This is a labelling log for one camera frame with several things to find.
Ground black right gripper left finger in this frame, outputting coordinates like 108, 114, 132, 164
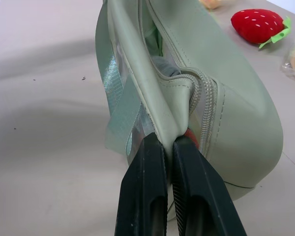
113, 133, 169, 236

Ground green zippered pouch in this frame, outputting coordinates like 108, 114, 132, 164
94, 0, 284, 212

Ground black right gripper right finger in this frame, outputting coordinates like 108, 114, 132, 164
171, 136, 244, 236

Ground red plush strawberry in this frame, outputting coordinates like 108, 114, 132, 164
230, 8, 292, 51

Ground orange plush in plastic wrap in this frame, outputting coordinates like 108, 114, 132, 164
198, 0, 227, 11

